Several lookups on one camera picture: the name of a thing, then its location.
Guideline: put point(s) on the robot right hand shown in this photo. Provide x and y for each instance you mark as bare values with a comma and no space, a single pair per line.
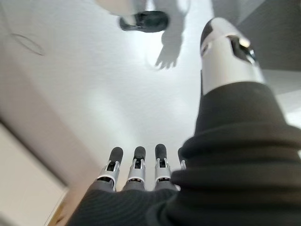
235,164

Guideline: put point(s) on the black robot right foot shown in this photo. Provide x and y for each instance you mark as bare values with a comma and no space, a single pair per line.
143,21

